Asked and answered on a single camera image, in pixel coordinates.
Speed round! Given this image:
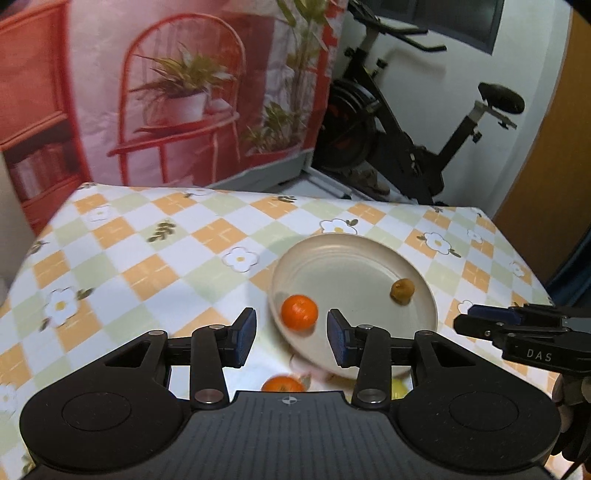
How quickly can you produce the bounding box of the dark glass window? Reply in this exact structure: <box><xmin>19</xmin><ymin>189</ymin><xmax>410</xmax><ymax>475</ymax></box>
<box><xmin>406</xmin><ymin>0</ymin><xmax>506</xmax><ymax>54</ymax></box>

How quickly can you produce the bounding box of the beige round plate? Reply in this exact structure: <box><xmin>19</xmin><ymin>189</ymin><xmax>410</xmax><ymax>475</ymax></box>
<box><xmin>269</xmin><ymin>233</ymin><xmax>439</xmax><ymax>381</ymax></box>

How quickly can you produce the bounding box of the black exercise bike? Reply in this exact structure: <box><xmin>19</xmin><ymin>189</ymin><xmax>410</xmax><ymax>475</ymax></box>
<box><xmin>314</xmin><ymin>0</ymin><xmax>527</xmax><ymax>206</ymax></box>

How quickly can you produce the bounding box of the person's right hand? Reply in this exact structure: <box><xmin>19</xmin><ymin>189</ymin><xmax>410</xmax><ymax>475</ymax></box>
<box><xmin>551</xmin><ymin>373</ymin><xmax>591</xmax><ymax>462</ymax></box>

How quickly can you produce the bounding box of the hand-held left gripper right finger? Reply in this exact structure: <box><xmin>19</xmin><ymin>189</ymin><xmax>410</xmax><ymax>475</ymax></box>
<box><xmin>327</xmin><ymin>309</ymin><xmax>483</xmax><ymax>411</ymax></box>

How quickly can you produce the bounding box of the dark blue cloth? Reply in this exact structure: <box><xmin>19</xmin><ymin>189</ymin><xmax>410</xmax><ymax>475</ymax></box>
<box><xmin>547</xmin><ymin>231</ymin><xmax>591</xmax><ymax>308</ymax></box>

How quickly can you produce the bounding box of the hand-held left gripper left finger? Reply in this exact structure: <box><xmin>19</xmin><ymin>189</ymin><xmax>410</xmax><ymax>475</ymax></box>
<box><xmin>99</xmin><ymin>307</ymin><xmax>257</xmax><ymax>411</ymax></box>

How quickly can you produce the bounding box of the wooden door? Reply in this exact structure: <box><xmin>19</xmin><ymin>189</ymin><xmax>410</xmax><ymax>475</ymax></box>
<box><xmin>492</xmin><ymin>9</ymin><xmax>591</xmax><ymax>284</ymax></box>

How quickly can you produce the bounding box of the checkered floral tablecloth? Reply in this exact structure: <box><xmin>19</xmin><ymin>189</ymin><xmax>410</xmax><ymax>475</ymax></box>
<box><xmin>0</xmin><ymin>182</ymin><xmax>561</xmax><ymax>480</ymax></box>

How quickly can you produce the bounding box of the printed red backdrop cloth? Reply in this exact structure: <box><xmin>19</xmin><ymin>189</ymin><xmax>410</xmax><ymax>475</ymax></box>
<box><xmin>0</xmin><ymin>0</ymin><xmax>350</xmax><ymax>237</ymax></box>

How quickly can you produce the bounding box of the small brown fruit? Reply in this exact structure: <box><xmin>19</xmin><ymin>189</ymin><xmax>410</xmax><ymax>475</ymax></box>
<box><xmin>390</xmin><ymin>278</ymin><xmax>416</xmax><ymax>305</ymax></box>

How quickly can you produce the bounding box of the orange tangerine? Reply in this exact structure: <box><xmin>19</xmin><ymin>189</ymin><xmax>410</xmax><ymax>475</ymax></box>
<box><xmin>281</xmin><ymin>294</ymin><xmax>319</xmax><ymax>330</ymax></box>
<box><xmin>261</xmin><ymin>375</ymin><xmax>308</xmax><ymax>393</ymax></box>

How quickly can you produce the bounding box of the black cable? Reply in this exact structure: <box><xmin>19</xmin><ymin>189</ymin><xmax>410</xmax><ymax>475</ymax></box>
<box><xmin>561</xmin><ymin>455</ymin><xmax>584</xmax><ymax>480</ymax></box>

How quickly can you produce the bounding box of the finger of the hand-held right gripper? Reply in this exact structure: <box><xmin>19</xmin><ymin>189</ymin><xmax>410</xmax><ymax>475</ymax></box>
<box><xmin>453</xmin><ymin>313</ymin><xmax>573</xmax><ymax>345</ymax></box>
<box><xmin>467</xmin><ymin>303</ymin><xmax>591</xmax><ymax>325</ymax></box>

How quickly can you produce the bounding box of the brown sandal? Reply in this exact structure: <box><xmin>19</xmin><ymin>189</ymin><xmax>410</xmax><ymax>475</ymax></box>
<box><xmin>344</xmin><ymin>166</ymin><xmax>372</xmax><ymax>190</ymax></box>
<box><xmin>367</xmin><ymin>174</ymin><xmax>394</xmax><ymax>197</ymax></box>

